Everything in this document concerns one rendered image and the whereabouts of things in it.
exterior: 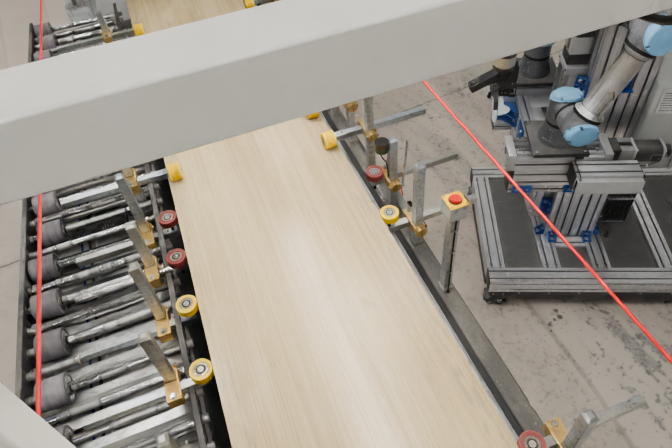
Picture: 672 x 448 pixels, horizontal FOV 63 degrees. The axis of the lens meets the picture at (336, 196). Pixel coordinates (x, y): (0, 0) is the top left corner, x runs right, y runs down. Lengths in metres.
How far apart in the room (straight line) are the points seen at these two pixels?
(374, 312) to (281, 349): 0.35
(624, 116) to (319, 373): 1.69
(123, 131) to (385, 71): 0.15
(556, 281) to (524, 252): 0.23
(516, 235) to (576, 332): 0.57
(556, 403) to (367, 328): 1.25
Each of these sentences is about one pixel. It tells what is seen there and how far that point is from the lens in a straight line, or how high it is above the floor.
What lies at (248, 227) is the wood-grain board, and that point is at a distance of 2.31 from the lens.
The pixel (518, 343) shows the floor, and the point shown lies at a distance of 3.04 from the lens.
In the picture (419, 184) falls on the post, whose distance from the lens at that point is 2.15.
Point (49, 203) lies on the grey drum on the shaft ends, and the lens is 2.88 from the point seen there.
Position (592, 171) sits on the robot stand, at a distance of 2.51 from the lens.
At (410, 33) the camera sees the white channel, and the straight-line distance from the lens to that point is 0.32.
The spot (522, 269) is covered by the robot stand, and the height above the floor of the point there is 0.23.
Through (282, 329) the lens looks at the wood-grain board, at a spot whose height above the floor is 0.90.
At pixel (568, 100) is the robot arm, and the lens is 2.32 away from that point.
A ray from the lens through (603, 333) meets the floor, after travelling 3.19.
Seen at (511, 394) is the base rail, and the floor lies 0.70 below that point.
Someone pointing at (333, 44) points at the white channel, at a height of 2.45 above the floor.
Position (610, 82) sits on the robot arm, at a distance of 2.19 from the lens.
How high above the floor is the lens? 2.61
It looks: 46 degrees down
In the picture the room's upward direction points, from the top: 6 degrees counter-clockwise
